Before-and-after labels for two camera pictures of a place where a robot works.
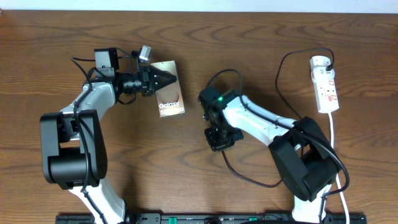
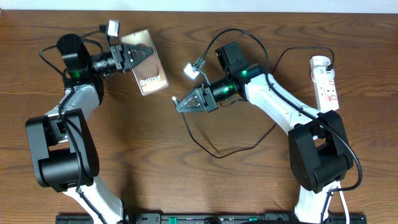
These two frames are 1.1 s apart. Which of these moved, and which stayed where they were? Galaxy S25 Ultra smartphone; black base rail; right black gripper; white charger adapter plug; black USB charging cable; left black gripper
Moved: black USB charging cable; left black gripper; Galaxy S25 Ultra smartphone; right black gripper
Stayed: white charger adapter plug; black base rail
